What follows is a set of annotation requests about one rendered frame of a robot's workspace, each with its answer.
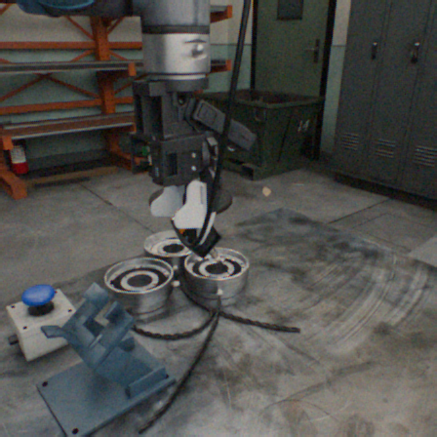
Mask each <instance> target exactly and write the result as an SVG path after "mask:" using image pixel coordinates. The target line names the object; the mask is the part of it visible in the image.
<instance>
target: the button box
mask: <svg viewBox="0 0 437 437"><path fill-rule="evenodd" d="M55 293H56V294H55V296H54V298H53V299H52V300H50V301H49V302H47V303H46V307H45V308H44V309H36V306H27V305H25V304H24V303H23V302H19V303H16V304H13V305H10V306H7V307H6V309H7V312H8V316H9V320H10V324H11V328H12V330H13V335H12V336H9V337H7V340H8V343H9V344H10V345H11V346H12V345H15V344H17V343H18V344H19V345H20V349H21V351H22V353H23V355H24V357H25V358H26V360H27V362H29V361H31V360H33V359H36V358H38V357H39V356H42V355H44V354H47V353H49V352H51V351H54V350H56V349H58V348H61V347H62V346H64V345H67V344H69V342H68V341H66V340H65V339H64V338H46V337H45V336H44V334H43V332H42V330H41V327H42V326H53V325H59V326H61V327H62V326H63V324H65V323H66V322H67V320H68V319H69V318H70V317H71V316H72V315H73V314H74V312H75V311H76V309H75V308H74V307H73V306H72V305H71V304H70V303H69V301H68V300H67V299H66V298H65V295H64V294H63V293H62V291H60V290H56V291H55Z"/></svg>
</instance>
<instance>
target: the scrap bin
mask: <svg viewBox="0 0 437 437"><path fill-rule="evenodd" d="M228 92H229V91H220V92H205V93H196V97H197V98H198V99H202V100H204V101H205V102H207V103H208V104H210V105H212V106H213V107H215V108H216V109H218V110H219V111H221V112H222V113H224V114H226V108H227V104H228ZM323 100H327V98H322V97H313V96H307V95H301V94H295V93H288V92H278V91H266V90H259V89H253V88H244V89H237V90H236V94H235V100H234V104H233V110H232V115H231V120H233V121H234V122H237V123H240V124H242V125H243V126H245V127H246V128H248V129H249V130H250V132H251V133H253V134H254V135H256V136H257V138H256V141H255V143H254V146H253V148H252V150H251V153H246V152H242V151H241V153H237V152H234V151H230V150H228V149H227V148H226V151H225V156H224V161H223V166H222V168H223V169H233V170H235V171H238V172H241V178H243V179H248V180H251V181H256V180H259V179H266V178H270V177H272V176H276V175H280V174H284V173H287V172H289V171H293V170H297V169H300V168H302V160H303V156H299V153H300V151H301V149H302V146H303V144H304V142H305V139H306V137H307V134H308V131H309V129H310V127H311V125H312V123H313V121H314V118H315V117H316V115H317V114H318V113H320V111H321V109H322V103H323Z"/></svg>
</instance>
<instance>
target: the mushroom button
mask: <svg viewBox="0 0 437 437"><path fill-rule="evenodd" d="M55 294H56V293H55V290H54V289H53V288H52V287H51V286H49V285H37V286H33V287H30V288H28V289H27V290H26V291H25V292H24V293H23V294H22V296H21V299H22V302H23V303H24V304H25V305H27V306H36V309H44V308H45V307H46V303H47V302H49V301H50V300H52V299H53V298H54V296H55Z"/></svg>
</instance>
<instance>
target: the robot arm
mask: <svg viewBox="0 0 437 437"><path fill-rule="evenodd" d="M16 2H17V5H18V6H19V8H20V9H21V10H22V11H23V12H25V13H29V14H32V15H47V16H49V17H50V18H59V17H112V18H125V17H128V18H131V17H140V22H141V33H142V35H141V36H142V49H143V64H144V71H145V72H146V73H147V74H149V76H147V80H142V81H131V84H132V95H133V106H134V117H135V129H136V131H135V132H132V133H129V138H130V148H131V158H132V168H133V175H136V174H139V173H143V172H148V175H149V176H150V177H152V183H156V184H158V185H161V186H162V185H163V187H165V190H164V193H163V194H162V195H161V196H160V197H159V198H157V199H155V200H154V201H153V202H152V205H151V213H152V214H153V215H154V216H156V217H170V216H171V215H172V214H173V213H174V212H175V211H176V210H177V208H179V207H181V209H180V210H179V211H178V212H177V213H176V214H175V217H174V223H175V227H178V228H180V229H182V228H197V229H196V231H197V239H198V235H199V232H200V230H201V227H202V225H203V222H204V219H205V215H206V213H207V210H208V206H209V202H210V198H211V194H212V184H213V181H214V175H215V170H216V166H217V161H218V156H219V155H218V150H217V145H218V144H217V142H216V141H215V139H216V140H218V141H221V137H222V131H223V125H224V120H225V114H224V113H222V112H221V111H219V110H218V109H216V108H215V107H213V106H212V105H210V104H208V103H207V102H205V101H204V100H202V99H196V98H195V91H200V90H206V89H209V88H210V77H209V76H207V75H205V73H209V72H210V71H211V34H209V33H211V29H210V27H211V0H16ZM143 33H145V34H143ZM256 138H257V136H256V135H254V134H253V133H251V132H250V130H249V129H248V128H246V127H245V126H243V125H242V124H240V123H237V122H234V121H233V120H231V121H230V126H229V131H228V137H227V147H226V148H227V149H228V150H230V151H234V152H237V153H241V151H242V152H246V153H251V150H252V148H253V146H254V143H255V141H256ZM142 142H143V145H144V146H143V147H142V155H144V157H145V159H142V160H139V164H138V165H136V157H135V147H134V144H136V143H142ZM197 178H199V179H200V180H199V181H196V180H195V181H193V180H194V179H197ZM221 193H222V174H221V175H220V180H219V184H218V192H217V196H216V199H215V204H214V207H213V210H212V217H211V220H210V223H209V226H208V228H207V231H206V233H205V235H204V238H203V239H202V241H201V242H200V243H199V244H202V243H203V242H204V241H205V239H206V237H207V235H208V233H209V231H210V229H211V226H212V223H213V220H214V217H215V213H216V212H217V210H218V208H219V200H220V197H221ZM199 244H198V245H199Z"/></svg>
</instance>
